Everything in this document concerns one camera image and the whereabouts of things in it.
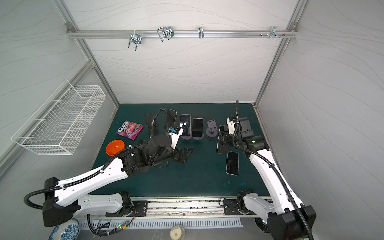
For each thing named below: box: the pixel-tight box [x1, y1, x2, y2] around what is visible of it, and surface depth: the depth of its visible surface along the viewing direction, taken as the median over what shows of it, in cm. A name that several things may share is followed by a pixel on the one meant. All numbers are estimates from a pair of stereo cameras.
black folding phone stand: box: [144, 113, 158, 134], surface depth 103 cm
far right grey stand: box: [206, 119, 218, 137], surface depth 100 cm
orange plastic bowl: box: [105, 139, 125, 157], surface depth 95 cm
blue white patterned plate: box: [48, 218, 80, 240], surface depth 67 cm
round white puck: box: [170, 226, 183, 240], surface depth 60 cm
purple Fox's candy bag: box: [115, 120, 144, 141], surface depth 103 cm
